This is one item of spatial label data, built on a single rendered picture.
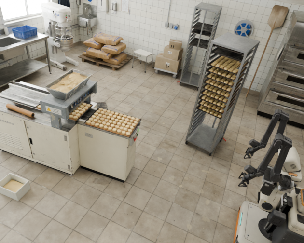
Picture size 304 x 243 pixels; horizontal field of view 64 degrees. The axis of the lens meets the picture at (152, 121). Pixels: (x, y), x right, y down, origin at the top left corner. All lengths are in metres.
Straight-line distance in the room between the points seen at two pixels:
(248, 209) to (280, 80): 2.89
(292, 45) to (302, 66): 0.42
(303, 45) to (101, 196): 4.22
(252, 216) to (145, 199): 1.33
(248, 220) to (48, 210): 2.38
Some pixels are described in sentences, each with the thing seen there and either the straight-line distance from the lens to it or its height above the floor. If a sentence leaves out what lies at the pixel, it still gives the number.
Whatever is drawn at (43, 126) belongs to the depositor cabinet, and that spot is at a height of 0.79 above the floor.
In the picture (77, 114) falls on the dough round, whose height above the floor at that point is 0.92.
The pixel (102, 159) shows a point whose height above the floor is 0.36.
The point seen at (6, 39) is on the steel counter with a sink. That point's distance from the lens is 5.97.
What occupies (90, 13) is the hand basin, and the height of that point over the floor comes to 0.98.
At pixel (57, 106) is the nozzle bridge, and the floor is 1.18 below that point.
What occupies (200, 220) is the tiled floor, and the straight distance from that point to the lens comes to 3.37.
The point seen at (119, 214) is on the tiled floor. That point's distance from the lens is 3.24.
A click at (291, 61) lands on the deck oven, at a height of 1.30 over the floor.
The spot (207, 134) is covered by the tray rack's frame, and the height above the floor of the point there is 0.15.
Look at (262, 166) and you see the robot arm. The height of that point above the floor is 1.30.
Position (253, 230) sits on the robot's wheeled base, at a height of 0.28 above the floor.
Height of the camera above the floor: 2.74
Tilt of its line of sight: 36 degrees down
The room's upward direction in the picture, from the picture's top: 8 degrees clockwise
